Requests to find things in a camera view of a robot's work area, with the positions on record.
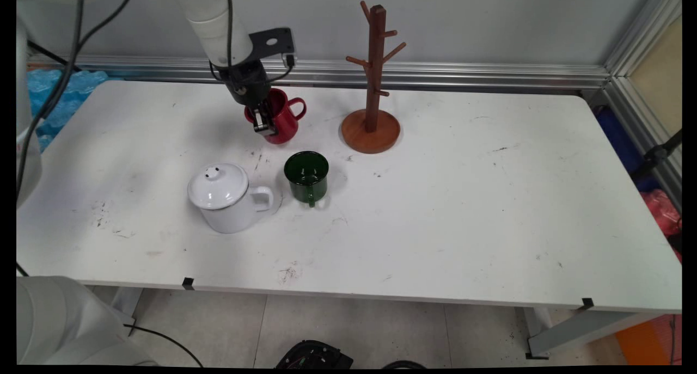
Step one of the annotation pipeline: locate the aluminium corner frame profile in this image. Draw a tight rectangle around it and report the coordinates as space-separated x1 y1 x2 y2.
601 0 682 211

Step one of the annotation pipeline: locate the red enamel mug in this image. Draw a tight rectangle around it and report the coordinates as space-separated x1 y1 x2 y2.
243 88 308 145

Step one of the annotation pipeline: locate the blue plastic object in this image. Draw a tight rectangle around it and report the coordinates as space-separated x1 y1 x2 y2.
593 106 663 193

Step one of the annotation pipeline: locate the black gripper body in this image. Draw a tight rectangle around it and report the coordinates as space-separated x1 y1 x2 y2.
225 60 272 109

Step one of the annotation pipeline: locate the long aluminium frame rail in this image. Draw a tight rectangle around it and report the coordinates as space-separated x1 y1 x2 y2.
27 55 612 90

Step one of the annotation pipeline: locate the black device on floor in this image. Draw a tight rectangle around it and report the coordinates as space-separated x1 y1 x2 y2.
274 339 355 369

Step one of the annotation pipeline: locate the blue bubble wrap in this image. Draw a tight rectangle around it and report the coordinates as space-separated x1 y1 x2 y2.
26 69 110 152

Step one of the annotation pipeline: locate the black thin rod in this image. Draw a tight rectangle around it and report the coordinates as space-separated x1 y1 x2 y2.
27 39 83 73

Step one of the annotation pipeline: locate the white enamel lid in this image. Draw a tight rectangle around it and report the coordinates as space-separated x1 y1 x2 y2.
187 162 250 211

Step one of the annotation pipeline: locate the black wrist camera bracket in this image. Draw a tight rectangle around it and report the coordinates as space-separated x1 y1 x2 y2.
249 28 298 68

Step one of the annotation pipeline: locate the black floor cable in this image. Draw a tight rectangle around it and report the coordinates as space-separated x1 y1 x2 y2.
123 323 205 368

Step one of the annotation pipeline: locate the dark green enamel mug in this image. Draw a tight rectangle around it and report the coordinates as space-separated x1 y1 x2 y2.
283 150 331 209

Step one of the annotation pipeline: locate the white enamel mug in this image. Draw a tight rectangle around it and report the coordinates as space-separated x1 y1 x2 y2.
196 185 274 235

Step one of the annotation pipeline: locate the grey table leg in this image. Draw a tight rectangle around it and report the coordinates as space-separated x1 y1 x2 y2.
111 286 144 336
524 306 654 360

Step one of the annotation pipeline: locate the brown wooden mug tree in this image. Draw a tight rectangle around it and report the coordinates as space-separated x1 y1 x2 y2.
341 1 408 155

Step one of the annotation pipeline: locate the red plastic bag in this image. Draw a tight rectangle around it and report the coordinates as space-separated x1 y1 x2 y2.
641 188 682 263

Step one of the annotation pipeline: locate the black hanging cable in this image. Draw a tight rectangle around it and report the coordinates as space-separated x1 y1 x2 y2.
16 0 135 201

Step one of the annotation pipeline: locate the orange box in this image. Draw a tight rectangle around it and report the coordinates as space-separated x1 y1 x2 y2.
615 315 682 366

